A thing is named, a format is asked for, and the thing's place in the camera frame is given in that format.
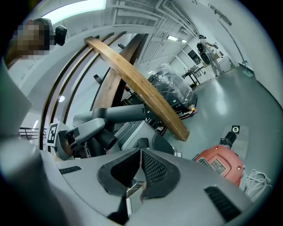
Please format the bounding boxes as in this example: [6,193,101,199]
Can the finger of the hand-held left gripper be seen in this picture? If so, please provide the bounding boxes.
[85,136,106,158]
[65,118,105,147]

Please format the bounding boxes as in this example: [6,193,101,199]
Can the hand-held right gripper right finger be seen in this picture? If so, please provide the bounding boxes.
[131,148,264,226]

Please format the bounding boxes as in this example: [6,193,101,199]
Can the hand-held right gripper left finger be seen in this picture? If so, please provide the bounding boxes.
[33,147,142,225]

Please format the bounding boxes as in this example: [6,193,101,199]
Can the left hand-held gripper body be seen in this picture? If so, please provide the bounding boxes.
[46,123,75,161]

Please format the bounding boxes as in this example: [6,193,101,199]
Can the small metal piece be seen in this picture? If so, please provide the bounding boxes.
[125,180,148,221]

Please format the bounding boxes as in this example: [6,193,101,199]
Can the red power tool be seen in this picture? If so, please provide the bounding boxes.
[191,131,245,188]

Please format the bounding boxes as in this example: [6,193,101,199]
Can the grey floor scrubber machine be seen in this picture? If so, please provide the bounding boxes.
[114,92,176,156]

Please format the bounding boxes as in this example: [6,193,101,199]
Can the light wooden stair beam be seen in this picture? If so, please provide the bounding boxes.
[84,36,191,142]

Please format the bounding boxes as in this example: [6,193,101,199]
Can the pink pallet trolley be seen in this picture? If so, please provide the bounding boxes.
[176,107,198,120]

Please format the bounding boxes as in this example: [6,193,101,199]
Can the plastic wrapped pallet load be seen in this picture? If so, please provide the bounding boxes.
[147,63,199,111]

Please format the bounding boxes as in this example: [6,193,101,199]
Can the person's head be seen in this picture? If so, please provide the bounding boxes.
[4,17,56,69]

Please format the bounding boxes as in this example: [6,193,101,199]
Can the black table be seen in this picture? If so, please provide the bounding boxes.
[181,65,207,86]

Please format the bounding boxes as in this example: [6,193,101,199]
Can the long ceiling light panel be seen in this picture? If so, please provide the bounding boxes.
[41,0,107,23]

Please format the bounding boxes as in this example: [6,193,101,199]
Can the white cable bundle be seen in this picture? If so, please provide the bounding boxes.
[243,169,273,202]

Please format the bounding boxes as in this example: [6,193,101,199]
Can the black head-worn camera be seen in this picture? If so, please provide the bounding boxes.
[54,24,68,46]

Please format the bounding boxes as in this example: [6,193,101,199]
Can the long-handled floor squeegee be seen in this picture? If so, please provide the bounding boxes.
[217,19,255,78]

